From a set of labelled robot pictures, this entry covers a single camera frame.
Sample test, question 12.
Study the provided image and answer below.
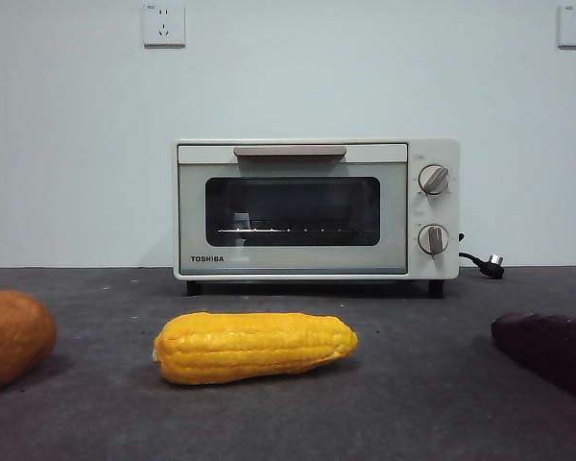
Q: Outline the white glass oven door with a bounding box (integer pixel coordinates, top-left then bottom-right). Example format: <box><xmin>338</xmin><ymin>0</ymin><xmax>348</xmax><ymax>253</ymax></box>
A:
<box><xmin>177</xmin><ymin>142</ymin><xmax>409</xmax><ymax>279</ymax></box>

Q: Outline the purple eggplant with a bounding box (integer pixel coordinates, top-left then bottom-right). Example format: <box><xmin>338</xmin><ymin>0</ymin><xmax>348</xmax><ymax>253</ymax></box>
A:
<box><xmin>490</xmin><ymin>312</ymin><xmax>576</xmax><ymax>404</ymax></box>

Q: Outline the beige round oven knob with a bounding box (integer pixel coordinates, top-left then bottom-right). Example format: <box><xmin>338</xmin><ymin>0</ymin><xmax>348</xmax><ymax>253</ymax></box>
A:
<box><xmin>417</xmin><ymin>223</ymin><xmax>450</xmax><ymax>255</ymax></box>
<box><xmin>418</xmin><ymin>164</ymin><xmax>451</xmax><ymax>196</ymax></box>

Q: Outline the white toaster oven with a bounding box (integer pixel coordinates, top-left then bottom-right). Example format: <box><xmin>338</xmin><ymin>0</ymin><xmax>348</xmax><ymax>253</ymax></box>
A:
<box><xmin>174</xmin><ymin>137</ymin><xmax>461</xmax><ymax>300</ymax></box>

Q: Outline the yellow corn cob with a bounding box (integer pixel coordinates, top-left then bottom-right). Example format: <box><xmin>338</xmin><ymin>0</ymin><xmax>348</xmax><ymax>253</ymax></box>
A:
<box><xmin>152</xmin><ymin>311</ymin><xmax>359</xmax><ymax>385</ymax></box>

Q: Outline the orange-brown sweet potato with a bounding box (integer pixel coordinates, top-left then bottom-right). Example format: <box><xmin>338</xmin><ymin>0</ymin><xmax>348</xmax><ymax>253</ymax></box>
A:
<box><xmin>0</xmin><ymin>290</ymin><xmax>58</xmax><ymax>396</ymax></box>

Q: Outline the metal wire oven rack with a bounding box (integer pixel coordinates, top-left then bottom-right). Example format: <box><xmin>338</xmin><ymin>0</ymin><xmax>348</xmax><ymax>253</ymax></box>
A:
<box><xmin>216</xmin><ymin>225</ymin><xmax>372</xmax><ymax>236</ymax></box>

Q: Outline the black power cable with plug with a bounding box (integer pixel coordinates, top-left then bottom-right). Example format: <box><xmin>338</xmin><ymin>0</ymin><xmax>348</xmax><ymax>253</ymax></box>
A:
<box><xmin>457</xmin><ymin>233</ymin><xmax>506</xmax><ymax>280</ymax></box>

